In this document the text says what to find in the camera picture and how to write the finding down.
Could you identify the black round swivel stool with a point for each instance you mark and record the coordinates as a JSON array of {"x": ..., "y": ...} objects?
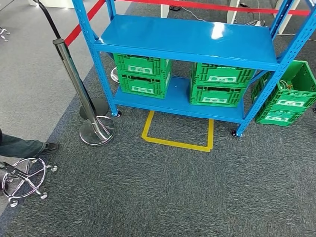
[{"x": 24, "y": 178}]

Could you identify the blue metal shelf rack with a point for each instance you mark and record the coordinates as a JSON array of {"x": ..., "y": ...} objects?
[{"x": 187, "y": 39}]

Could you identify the white desk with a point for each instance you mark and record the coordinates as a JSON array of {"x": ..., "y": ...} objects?
[{"x": 231, "y": 13}]

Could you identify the chrome chair base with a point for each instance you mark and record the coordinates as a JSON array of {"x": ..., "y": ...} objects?
[{"x": 4, "y": 34}]

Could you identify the person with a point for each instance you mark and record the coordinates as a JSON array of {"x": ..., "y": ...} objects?
[{"x": 22, "y": 147}]

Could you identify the black power adapter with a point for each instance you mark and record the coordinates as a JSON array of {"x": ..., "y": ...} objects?
[{"x": 174, "y": 7}]

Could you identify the white desk panel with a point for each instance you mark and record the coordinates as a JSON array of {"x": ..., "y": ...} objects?
[{"x": 286, "y": 16}]

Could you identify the chrome stanchion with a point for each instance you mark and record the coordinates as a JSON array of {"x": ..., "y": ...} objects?
[{"x": 84, "y": 98}]

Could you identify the white power strip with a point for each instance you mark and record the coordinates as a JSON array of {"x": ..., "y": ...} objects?
[{"x": 259, "y": 23}]

